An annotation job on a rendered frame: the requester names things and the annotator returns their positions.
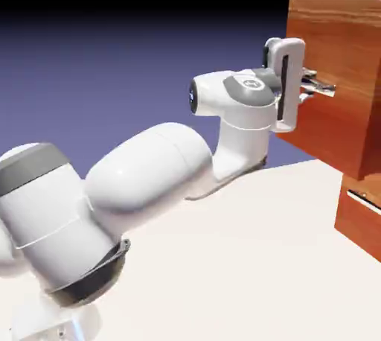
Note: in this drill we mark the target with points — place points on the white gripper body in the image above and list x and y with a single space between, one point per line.
293 85

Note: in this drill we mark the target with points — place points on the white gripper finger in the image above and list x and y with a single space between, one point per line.
305 97
309 72

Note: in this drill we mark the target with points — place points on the wooden drawer front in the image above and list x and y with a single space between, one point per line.
336 126
357 227

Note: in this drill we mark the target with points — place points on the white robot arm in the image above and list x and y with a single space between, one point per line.
143 165

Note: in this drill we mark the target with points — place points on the wooden cabinet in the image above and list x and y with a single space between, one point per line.
367 183

